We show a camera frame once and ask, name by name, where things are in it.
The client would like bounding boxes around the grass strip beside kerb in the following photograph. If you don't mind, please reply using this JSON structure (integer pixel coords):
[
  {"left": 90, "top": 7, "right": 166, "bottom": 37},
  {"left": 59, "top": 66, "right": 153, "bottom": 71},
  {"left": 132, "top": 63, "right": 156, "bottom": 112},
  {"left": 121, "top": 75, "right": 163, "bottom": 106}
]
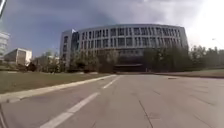
[{"left": 0, "top": 70, "right": 108, "bottom": 95}]

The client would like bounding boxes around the white painted line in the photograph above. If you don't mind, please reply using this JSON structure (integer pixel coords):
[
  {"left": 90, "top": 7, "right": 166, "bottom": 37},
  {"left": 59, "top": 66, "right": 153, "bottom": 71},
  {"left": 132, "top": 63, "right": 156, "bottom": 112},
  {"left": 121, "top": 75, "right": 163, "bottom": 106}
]
[{"left": 39, "top": 76, "right": 120, "bottom": 128}]

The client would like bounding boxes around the pale concrete kerb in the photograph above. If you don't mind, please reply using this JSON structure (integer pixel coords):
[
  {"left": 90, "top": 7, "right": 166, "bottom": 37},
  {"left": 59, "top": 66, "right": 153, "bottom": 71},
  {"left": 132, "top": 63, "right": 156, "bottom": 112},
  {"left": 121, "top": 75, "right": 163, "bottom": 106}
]
[{"left": 0, "top": 74, "right": 118, "bottom": 104}]

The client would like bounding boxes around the tall pale building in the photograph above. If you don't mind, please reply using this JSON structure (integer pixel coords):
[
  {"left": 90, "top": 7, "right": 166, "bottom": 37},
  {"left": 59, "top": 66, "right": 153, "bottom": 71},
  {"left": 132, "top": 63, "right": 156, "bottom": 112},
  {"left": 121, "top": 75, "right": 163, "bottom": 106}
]
[{"left": 0, "top": 31, "right": 11, "bottom": 62}]

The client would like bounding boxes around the small low building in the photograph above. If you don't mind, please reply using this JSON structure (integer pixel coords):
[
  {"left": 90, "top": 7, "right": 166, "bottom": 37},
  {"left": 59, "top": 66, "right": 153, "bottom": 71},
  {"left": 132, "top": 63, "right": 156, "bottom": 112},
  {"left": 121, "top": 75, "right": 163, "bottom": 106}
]
[{"left": 3, "top": 47, "right": 34, "bottom": 67}]

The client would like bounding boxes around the large curved grey building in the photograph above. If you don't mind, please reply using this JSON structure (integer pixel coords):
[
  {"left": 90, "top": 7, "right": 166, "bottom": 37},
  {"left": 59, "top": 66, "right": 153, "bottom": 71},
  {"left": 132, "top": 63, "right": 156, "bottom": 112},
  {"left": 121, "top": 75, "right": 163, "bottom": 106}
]
[{"left": 59, "top": 23, "right": 190, "bottom": 73}]

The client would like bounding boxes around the grey paved road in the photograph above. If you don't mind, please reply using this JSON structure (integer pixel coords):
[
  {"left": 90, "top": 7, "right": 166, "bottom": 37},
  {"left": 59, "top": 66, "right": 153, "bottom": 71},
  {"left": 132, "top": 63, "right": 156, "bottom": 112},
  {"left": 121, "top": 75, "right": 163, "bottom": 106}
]
[{"left": 0, "top": 73, "right": 224, "bottom": 128}]

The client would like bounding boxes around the wide grass lawn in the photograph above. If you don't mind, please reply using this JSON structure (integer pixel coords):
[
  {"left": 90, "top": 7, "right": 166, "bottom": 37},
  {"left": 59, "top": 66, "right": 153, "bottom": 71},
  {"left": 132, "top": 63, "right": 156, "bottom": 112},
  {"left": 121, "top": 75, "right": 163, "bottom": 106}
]
[{"left": 155, "top": 68, "right": 224, "bottom": 80}]

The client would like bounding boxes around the row of trees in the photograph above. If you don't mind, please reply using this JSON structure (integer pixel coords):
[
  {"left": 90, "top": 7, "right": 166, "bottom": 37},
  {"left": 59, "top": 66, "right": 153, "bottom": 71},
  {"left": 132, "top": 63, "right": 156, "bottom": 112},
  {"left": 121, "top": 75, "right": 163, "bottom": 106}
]
[{"left": 26, "top": 44, "right": 224, "bottom": 75}]

